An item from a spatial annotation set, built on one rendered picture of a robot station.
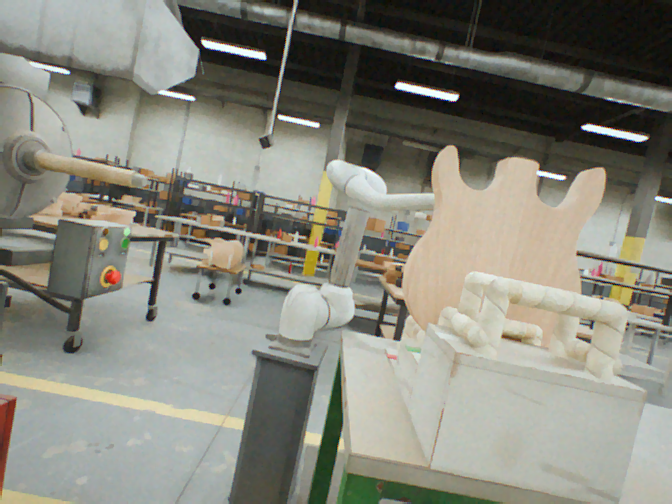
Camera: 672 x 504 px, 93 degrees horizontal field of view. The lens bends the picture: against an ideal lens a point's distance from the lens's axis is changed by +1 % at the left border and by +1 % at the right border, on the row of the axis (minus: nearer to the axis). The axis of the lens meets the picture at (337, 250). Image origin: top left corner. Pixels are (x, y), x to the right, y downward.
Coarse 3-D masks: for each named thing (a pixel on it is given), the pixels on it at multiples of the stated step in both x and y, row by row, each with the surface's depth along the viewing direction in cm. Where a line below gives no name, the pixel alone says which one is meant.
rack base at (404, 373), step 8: (400, 344) 74; (408, 344) 70; (416, 344) 71; (400, 352) 73; (408, 352) 66; (400, 360) 71; (408, 360) 65; (416, 360) 61; (400, 368) 70; (408, 368) 64; (416, 368) 59; (400, 376) 69; (408, 376) 63; (400, 384) 67; (408, 384) 62; (408, 392) 61; (408, 400) 60
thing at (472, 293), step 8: (464, 288) 54; (472, 288) 53; (480, 288) 53; (464, 296) 54; (472, 296) 53; (480, 296) 53; (464, 304) 53; (472, 304) 53; (480, 304) 53; (464, 312) 53; (472, 312) 53
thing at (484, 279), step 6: (468, 276) 54; (474, 276) 53; (480, 276) 53; (486, 276) 53; (492, 276) 53; (480, 282) 53; (486, 282) 53; (522, 282) 53; (486, 288) 53; (552, 288) 53
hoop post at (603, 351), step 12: (600, 324) 46; (612, 324) 45; (624, 324) 45; (600, 336) 46; (612, 336) 45; (600, 348) 45; (612, 348) 45; (588, 360) 47; (600, 360) 45; (612, 360) 45; (588, 372) 46; (600, 372) 45
